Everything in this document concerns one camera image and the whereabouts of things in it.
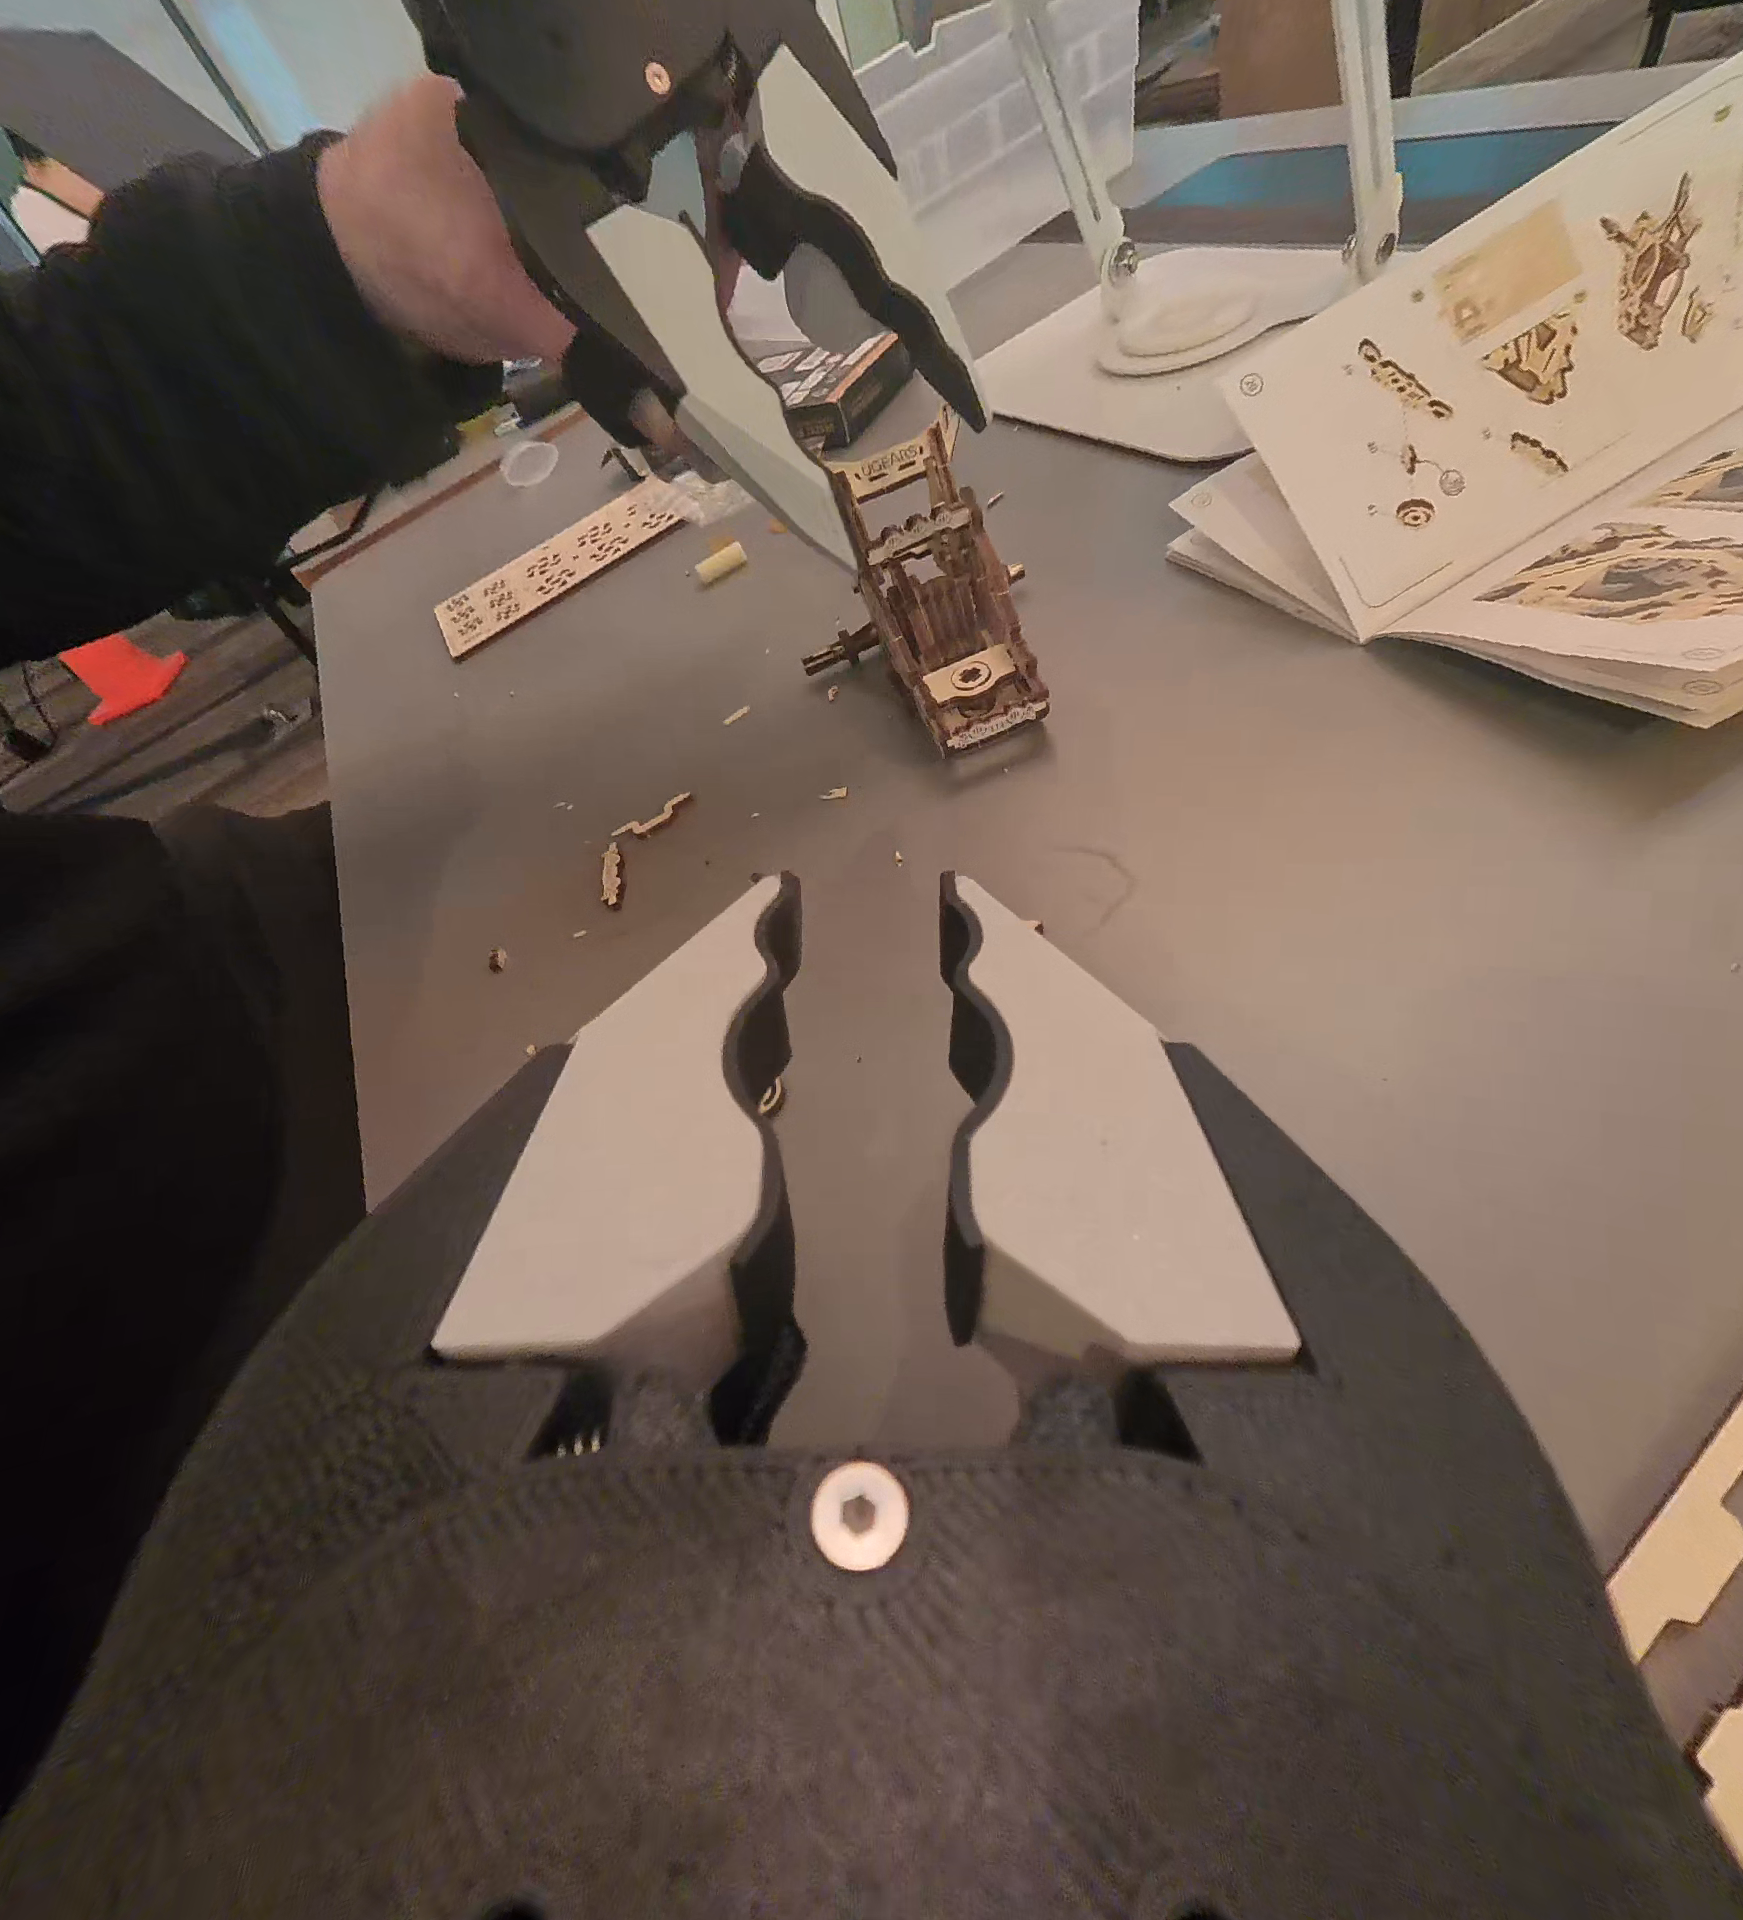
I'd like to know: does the wooden gear parts sheet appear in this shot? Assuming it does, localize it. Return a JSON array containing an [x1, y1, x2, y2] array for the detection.
[[434, 501, 691, 663]]

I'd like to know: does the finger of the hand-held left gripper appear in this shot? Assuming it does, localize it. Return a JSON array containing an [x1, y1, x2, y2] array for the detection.
[[583, 206, 863, 574], [720, 42, 994, 431]]

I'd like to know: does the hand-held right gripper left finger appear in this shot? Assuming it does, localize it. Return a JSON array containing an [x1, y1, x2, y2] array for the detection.
[[428, 869, 809, 1430]]

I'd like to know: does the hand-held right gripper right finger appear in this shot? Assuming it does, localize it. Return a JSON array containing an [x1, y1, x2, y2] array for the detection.
[[939, 869, 1306, 1378]]

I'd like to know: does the person's left hand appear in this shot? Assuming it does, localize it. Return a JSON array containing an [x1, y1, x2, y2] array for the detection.
[[315, 74, 580, 369]]

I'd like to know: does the clear plastic bag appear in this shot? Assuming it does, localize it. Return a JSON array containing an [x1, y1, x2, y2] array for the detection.
[[646, 449, 760, 525]]

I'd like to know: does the wooden model car chassis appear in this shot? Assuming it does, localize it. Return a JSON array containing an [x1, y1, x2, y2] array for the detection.
[[803, 402, 1052, 758]]

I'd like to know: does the black model kit box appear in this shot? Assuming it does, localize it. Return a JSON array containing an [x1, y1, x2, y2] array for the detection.
[[751, 332, 917, 452]]

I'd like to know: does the white instruction booklet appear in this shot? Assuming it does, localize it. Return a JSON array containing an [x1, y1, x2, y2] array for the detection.
[[1170, 35, 1743, 730]]

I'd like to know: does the orange traffic cone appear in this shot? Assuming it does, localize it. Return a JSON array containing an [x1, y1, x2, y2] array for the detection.
[[61, 631, 191, 728]]

